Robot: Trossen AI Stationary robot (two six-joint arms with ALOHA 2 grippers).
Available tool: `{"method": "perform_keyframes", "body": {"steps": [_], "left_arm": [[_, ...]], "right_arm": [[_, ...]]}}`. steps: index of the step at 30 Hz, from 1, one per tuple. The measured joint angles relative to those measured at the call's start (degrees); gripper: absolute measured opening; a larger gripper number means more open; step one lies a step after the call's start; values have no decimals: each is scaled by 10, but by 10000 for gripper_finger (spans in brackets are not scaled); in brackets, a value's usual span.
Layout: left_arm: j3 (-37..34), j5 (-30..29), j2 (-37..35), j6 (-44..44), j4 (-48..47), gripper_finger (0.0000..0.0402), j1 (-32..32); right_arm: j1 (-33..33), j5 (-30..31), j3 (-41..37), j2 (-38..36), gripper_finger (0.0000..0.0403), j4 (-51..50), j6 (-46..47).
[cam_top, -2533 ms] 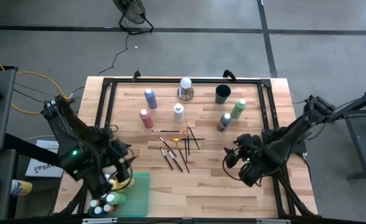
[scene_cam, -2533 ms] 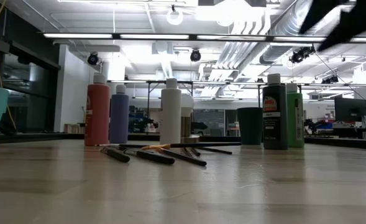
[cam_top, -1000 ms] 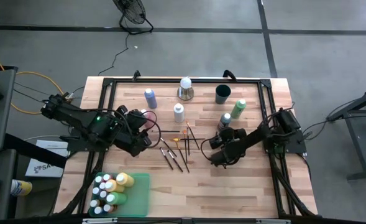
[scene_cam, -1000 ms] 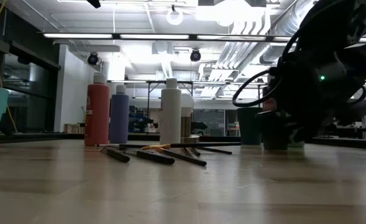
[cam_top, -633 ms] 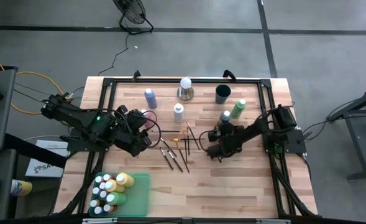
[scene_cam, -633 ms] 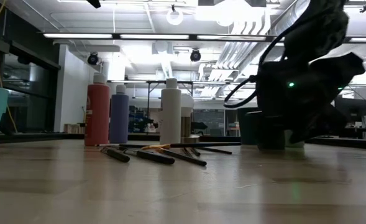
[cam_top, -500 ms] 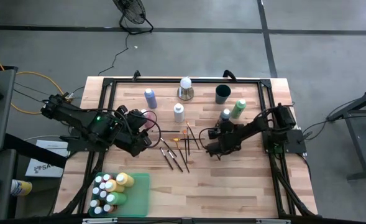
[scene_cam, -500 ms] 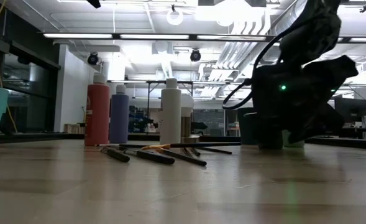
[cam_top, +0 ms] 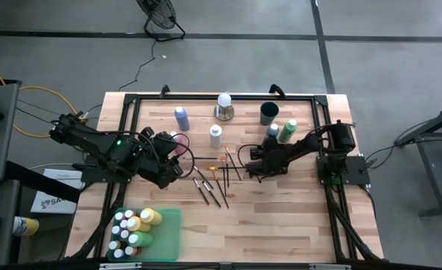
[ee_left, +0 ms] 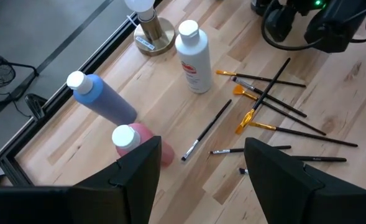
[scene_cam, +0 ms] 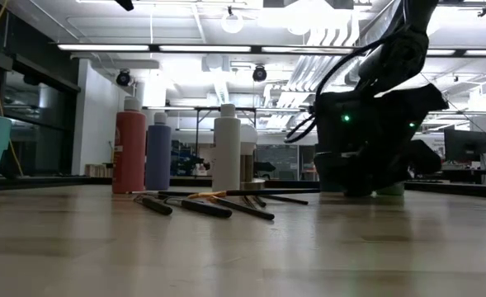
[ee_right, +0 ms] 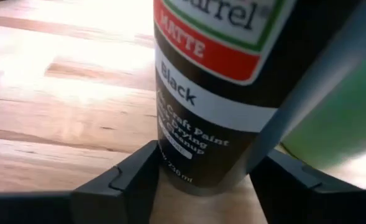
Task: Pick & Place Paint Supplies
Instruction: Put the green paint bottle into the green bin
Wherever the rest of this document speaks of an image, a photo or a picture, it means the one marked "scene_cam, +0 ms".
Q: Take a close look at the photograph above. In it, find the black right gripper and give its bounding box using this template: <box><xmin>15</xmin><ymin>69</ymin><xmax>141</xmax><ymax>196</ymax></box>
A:
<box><xmin>314</xmin><ymin>84</ymin><xmax>450</xmax><ymax>197</ymax></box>

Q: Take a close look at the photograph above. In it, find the large green paint bottle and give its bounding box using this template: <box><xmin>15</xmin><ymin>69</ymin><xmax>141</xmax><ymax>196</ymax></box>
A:
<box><xmin>375</xmin><ymin>182</ymin><xmax>405</xmax><ymax>197</ymax></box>

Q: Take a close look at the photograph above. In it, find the large red paint bottle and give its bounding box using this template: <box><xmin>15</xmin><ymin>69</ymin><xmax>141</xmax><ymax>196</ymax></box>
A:
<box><xmin>111</xmin><ymin>97</ymin><xmax>148</xmax><ymax>195</ymax></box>

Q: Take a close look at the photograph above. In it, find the large blue-violet paint bottle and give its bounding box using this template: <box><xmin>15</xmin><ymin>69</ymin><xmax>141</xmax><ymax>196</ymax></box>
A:
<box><xmin>144</xmin><ymin>111</ymin><xmax>172</xmax><ymax>191</ymax></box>

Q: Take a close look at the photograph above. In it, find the large white paint bottle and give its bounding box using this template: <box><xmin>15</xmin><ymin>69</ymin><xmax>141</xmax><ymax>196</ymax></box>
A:
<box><xmin>211</xmin><ymin>103</ymin><xmax>242</xmax><ymax>193</ymax></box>

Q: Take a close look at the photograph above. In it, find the black computer monitor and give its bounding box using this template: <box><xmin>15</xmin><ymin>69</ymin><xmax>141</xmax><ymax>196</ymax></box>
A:
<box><xmin>443</xmin><ymin>128</ymin><xmax>486</xmax><ymax>163</ymax></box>

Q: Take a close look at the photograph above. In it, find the long overhead light bar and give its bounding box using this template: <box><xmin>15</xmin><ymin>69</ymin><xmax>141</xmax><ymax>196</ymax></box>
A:
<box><xmin>56</xmin><ymin>42</ymin><xmax>486</xmax><ymax>58</ymax></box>

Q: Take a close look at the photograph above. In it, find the black ceiling spotlight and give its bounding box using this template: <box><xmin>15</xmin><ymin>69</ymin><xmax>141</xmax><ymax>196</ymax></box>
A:
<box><xmin>252</xmin><ymin>64</ymin><xmax>268</xmax><ymax>83</ymax></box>
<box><xmin>115</xmin><ymin>68</ymin><xmax>133</xmax><ymax>87</ymax></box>

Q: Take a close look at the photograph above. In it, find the round white ceiling lamp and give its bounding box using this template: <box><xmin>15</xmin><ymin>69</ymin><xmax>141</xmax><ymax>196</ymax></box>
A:
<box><xmin>220</xmin><ymin>11</ymin><xmax>245</xmax><ymax>35</ymax></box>

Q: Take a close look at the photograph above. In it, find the brown wooden stack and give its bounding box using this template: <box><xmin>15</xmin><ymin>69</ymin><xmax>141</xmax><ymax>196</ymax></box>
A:
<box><xmin>84</xmin><ymin>163</ymin><xmax>116</xmax><ymax>178</ymax></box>

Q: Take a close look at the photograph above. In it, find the black gold-ferrule flat paintbrush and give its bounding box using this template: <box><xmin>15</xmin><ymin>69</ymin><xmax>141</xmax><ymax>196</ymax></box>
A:
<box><xmin>186</xmin><ymin>187</ymin><xmax>321</xmax><ymax>200</ymax></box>

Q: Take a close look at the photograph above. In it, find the brass table lamp with bulb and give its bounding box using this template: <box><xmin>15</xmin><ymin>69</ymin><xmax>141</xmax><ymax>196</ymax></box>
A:
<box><xmin>238</xmin><ymin>123</ymin><xmax>267</xmax><ymax>191</ymax></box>

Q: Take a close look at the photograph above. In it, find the black long gold-ferrule paintbrush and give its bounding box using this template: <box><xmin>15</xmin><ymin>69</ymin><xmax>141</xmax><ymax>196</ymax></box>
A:
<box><xmin>207</xmin><ymin>195</ymin><xmax>276</xmax><ymax>222</ymax></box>

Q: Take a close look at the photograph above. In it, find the thick black silver-ferrule paintbrush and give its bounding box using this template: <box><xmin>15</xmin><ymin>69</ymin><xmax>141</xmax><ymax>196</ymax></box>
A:
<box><xmin>163</xmin><ymin>196</ymin><xmax>234</xmax><ymax>219</ymax></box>
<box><xmin>133</xmin><ymin>194</ymin><xmax>174</xmax><ymax>217</ymax></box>

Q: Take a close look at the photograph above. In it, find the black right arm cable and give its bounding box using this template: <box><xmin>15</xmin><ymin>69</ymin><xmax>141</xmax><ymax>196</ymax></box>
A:
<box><xmin>284</xmin><ymin>35</ymin><xmax>396</xmax><ymax>144</ymax></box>

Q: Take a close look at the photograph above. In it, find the yellow cable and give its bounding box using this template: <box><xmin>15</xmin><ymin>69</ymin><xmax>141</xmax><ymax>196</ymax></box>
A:
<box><xmin>0</xmin><ymin>0</ymin><xmax>25</xmax><ymax>177</ymax></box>

